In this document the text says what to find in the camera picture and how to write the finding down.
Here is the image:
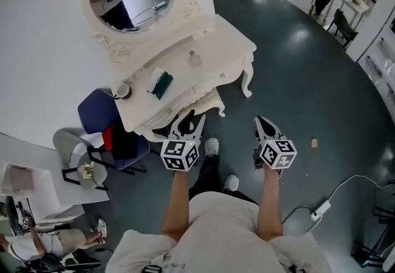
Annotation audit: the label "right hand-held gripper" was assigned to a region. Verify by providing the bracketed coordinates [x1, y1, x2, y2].
[252, 115, 298, 171]

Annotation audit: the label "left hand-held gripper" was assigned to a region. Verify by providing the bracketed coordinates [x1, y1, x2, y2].
[160, 109, 207, 172]

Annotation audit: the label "small round beige container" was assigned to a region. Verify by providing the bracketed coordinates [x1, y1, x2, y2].
[115, 82, 133, 100]

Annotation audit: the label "person's left forearm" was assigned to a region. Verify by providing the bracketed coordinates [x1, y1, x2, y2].
[161, 169, 191, 242]

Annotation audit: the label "person's right forearm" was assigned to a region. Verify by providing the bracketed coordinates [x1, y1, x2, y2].
[256, 167, 284, 242]

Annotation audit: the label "white ornate stool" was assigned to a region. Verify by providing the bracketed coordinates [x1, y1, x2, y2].
[176, 87, 227, 119]

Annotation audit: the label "person's white clog shoe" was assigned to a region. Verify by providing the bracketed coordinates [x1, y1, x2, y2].
[222, 174, 240, 193]
[204, 137, 220, 158]

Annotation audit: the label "white ornate dressing table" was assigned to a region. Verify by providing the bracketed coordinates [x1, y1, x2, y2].
[109, 14, 258, 143]

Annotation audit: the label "dark green pouch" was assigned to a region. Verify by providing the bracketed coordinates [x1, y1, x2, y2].
[147, 71, 174, 101]

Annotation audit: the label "person's black trousers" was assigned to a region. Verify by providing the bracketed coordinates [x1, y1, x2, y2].
[188, 154, 260, 206]

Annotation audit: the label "clear glass bottle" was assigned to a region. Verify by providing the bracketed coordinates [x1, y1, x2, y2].
[187, 49, 202, 68]

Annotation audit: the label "red and black bag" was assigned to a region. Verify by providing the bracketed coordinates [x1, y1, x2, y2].
[101, 123, 138, 161]

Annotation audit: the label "blue chair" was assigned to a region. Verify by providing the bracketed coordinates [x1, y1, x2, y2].
[77, 88, 151, 176]

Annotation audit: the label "white power strip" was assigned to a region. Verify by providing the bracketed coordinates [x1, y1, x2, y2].
[310, 200, 332, 221]

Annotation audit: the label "person's light grey shirt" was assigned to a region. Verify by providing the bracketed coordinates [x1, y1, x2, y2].
[104, 190, 333, 273]

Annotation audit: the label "small flower bouquet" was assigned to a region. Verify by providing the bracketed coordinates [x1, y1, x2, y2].
[77, 161, 95, 181]

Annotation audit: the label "grey shell chair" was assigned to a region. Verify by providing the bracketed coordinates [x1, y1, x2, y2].
[52, 127, 109, 191]

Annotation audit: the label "dark green chair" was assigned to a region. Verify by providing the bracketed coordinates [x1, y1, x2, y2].
[326, 8, 359, 48]

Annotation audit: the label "white shelf unit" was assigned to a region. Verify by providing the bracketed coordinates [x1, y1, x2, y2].
[354, 18, 395, 118]

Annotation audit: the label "black metal stand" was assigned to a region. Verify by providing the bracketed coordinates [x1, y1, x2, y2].
[351, 178, 395, 269]

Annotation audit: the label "white cabinet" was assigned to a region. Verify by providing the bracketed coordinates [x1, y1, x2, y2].
[0, 132, 111, 225]

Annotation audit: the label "beige cardboard box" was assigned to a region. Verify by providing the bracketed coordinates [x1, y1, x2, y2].
[1, 164, 35, 196]

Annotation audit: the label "black cable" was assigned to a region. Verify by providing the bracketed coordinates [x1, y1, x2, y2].
[281, 205, 314, 225]

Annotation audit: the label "white cable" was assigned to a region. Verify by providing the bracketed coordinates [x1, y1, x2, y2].
[308, 174, 395, 233]

